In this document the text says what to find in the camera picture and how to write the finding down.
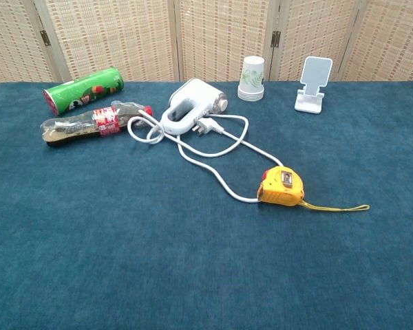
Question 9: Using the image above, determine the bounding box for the yellow tape measure with strap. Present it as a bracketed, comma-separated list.
[255, 166, 370, 213]

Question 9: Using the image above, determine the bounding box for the white handheld electric appliance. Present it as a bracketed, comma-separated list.
[160, 78, 229, 135]

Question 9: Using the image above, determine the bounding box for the white paper cup stack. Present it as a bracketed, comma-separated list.
[237, 56, 265, 102]

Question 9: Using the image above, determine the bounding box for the blue tablecloth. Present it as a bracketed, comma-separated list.
[0, 80, 413, 330]

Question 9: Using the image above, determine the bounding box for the woven folding screen panel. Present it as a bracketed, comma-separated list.
[340, 0, 413, 83]
[173, 0, 280, 83]
[0, 0, 62, 87]
[270, 0, 368, 83]
[33, 0, 180, 83]

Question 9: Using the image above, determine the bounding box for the crushed cola plastic bottle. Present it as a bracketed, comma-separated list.
[40, 100, 153, 149]

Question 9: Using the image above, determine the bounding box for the green chips can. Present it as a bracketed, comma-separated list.
[43, 66, 125, 117]

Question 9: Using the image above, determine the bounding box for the white phone stand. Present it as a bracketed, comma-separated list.
[294, 56, 333, 115]

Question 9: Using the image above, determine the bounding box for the white power cord with plug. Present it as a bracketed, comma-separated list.
[127, 114, 285, 204]

